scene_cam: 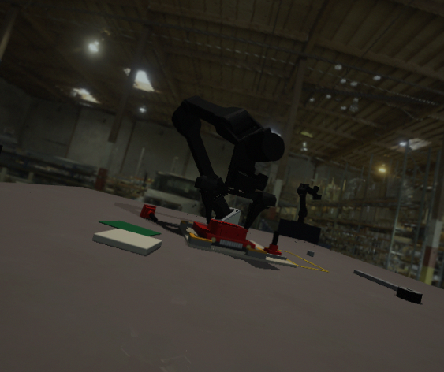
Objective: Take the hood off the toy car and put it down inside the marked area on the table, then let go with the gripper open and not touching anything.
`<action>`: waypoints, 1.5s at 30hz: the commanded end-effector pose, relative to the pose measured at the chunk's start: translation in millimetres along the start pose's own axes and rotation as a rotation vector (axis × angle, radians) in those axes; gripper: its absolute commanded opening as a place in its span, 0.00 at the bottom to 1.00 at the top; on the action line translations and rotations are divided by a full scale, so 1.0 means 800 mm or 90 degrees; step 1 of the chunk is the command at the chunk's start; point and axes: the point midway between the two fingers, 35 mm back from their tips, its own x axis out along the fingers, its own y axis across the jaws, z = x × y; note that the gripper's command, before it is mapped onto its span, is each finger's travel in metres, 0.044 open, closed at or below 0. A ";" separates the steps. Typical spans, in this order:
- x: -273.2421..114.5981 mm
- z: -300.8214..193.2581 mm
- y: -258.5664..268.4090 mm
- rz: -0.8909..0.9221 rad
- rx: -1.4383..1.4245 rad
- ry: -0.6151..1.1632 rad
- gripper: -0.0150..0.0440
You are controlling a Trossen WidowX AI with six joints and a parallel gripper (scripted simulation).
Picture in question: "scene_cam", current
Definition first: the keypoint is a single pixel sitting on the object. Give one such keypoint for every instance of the dark green flat panel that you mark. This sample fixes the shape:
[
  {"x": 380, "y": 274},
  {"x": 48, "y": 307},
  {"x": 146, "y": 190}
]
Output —
[{"x": 130, "y": 227}]

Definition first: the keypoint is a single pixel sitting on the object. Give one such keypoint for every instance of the beige flat rectangular slab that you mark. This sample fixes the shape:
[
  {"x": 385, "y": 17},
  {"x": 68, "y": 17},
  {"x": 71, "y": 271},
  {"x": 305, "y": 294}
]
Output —
[{"x": 127, "y": 240}]

